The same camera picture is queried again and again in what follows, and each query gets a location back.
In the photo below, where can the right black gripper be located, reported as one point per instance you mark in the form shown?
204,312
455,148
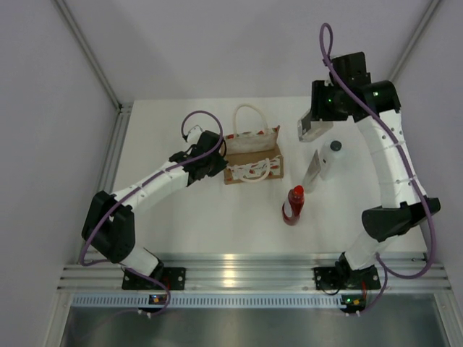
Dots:
319,89

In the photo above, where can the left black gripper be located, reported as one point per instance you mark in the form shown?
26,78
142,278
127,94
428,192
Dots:
220,165

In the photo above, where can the white bottle grey cap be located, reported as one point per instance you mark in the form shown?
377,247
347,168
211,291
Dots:
332,159

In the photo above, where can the burlap watermelon canvas bag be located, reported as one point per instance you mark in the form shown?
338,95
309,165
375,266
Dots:
252,156

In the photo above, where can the red liquid bottle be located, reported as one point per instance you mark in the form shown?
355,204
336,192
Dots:
292,207

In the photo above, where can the beige bottle grey cap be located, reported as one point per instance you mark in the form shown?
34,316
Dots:
309,129

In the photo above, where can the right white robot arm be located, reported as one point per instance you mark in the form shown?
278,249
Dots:
349,93

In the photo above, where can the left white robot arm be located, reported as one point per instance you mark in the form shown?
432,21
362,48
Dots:
110,223

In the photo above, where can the aluminium mounting rail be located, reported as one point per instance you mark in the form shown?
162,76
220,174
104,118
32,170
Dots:
255,272

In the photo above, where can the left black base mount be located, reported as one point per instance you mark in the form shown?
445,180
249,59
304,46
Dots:
171,277

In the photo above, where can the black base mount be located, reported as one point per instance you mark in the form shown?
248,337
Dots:
327,280
171,277

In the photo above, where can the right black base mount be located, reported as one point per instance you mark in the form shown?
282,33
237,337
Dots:
327,280

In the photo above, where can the slotted cable duct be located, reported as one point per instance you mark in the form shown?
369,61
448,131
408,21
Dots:
157,301

